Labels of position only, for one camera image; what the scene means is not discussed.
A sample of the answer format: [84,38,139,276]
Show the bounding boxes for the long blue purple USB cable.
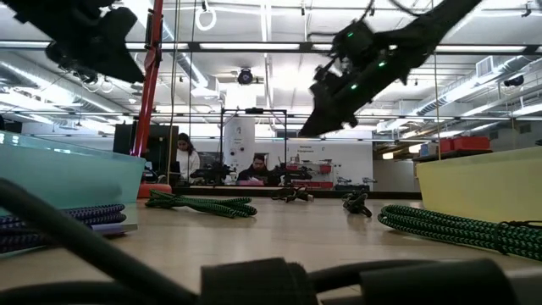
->
[0,203,128,255]

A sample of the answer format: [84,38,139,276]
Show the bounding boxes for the black cabinet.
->
[113,122,180,173]

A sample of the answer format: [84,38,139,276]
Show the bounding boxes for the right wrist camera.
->
[331,19,382,58]

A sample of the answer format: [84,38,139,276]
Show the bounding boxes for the yellow translucent plastic bin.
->
[415,146,542,225]

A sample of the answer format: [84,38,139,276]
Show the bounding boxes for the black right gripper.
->
[298,40,408,138]

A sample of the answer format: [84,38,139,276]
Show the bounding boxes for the black aluminium table frame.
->
[0,40,542,200]

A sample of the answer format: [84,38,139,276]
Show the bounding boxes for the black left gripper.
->
[44,6,146,85]

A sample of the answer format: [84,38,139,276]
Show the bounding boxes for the red storage bin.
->
[439,135,492,154]

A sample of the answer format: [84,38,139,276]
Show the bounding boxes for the white hanging ring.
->
[194,5,218,32]

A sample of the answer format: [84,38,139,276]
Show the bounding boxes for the person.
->
[175,132,202,186]
[235,153,281,187]

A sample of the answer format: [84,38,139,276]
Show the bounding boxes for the thin hanging cables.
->
[166,0,198,186]

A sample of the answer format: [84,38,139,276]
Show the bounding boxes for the green braided USB cable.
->
[145,188,258,219]
[377,204,542,263]

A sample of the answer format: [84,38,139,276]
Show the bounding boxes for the black cable with velcro strap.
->
[0,177,523,305]

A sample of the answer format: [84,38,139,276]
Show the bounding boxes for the black round ceiling camera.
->
[236,67,255,86]

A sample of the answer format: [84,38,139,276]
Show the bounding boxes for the teal translucent plastic bin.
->
[0,130,147,259]

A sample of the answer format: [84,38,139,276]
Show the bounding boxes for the red desk lamp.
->
[129,0,174,200]

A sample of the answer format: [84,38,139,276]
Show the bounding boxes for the black USB cable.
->
[270,186,315,203]
[340,191,373,219]

